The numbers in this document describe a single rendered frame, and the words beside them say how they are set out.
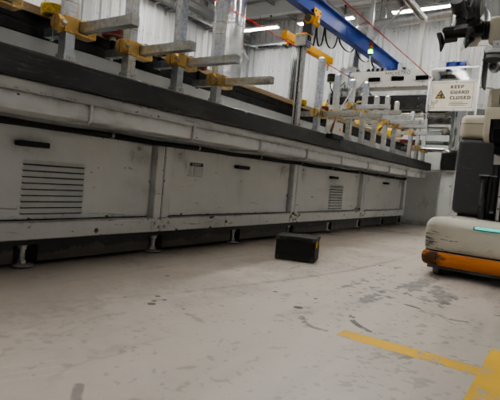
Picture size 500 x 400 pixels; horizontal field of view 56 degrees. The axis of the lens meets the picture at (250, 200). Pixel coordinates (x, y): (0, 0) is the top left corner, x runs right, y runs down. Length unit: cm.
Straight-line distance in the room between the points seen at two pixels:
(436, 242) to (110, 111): 157
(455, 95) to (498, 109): 322
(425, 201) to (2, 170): 472
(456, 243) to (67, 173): 172
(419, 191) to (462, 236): 340
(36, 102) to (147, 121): 45
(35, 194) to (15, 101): 42
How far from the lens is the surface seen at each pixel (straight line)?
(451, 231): 238
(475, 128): 272
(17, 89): 156
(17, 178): 183
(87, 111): 170
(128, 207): 213
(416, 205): 576
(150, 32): 1195
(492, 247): 236
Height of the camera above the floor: 40
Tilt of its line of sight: 3 degrees down
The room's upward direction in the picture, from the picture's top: 5 degrees clockwise
